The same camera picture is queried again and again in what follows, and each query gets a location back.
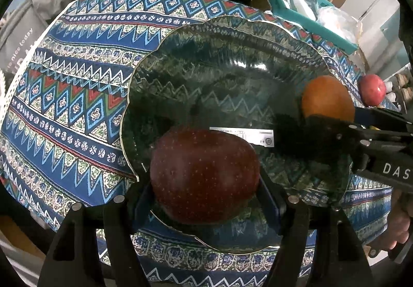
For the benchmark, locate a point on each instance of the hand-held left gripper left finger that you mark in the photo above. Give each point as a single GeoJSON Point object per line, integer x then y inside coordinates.
{"type": "Point", "coordinates": [116, 229]}

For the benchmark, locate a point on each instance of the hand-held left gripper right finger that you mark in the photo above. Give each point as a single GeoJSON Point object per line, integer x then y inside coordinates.
{"type": "Point", "coordinates": [270, 206]}

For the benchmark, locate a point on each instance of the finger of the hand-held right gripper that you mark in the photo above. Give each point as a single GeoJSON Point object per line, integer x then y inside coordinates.
{"type": "Point", "coordinates": [387, 119]}
{"type": "Point", "coordinates": [322, 135]}

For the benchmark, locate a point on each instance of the small red apple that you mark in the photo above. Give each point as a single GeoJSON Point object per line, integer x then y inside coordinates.
{"type": "Point", "coordinates": [371, 89]}

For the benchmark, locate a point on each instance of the orange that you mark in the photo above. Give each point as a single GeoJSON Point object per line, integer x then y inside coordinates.
{"type": "Point", "coordinates": [326, 100]}

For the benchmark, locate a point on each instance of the dark red apple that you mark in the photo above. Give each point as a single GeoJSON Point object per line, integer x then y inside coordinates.
{"type": "Point", "coordinates": [203, 174]}

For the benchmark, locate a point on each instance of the scalloped glass plate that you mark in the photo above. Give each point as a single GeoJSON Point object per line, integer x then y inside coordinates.
{"type": "Point", "coordinates": [209, 74]}

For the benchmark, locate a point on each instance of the person's right hand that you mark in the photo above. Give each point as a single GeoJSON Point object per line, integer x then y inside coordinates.
{"type": "Point", "coordinates": [398, 222]}

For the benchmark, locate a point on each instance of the teal plastic crate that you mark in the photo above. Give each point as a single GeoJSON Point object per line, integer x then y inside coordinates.
{"type": "Point", "coordinates": [332, 38]}

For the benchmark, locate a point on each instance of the clear plastic bag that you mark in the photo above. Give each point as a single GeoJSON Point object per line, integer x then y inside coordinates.
{"type": "Point", "coordinates": [337, 21]}

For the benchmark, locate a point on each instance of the blue patterned tablecloth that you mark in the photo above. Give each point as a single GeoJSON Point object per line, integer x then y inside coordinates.
{"type": "Point", "coordinates": [64, 96]}

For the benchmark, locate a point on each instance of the dark grey printed bag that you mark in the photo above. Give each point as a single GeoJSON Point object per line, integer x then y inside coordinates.
{"type": "Point", "coordinates": [19, 42]}

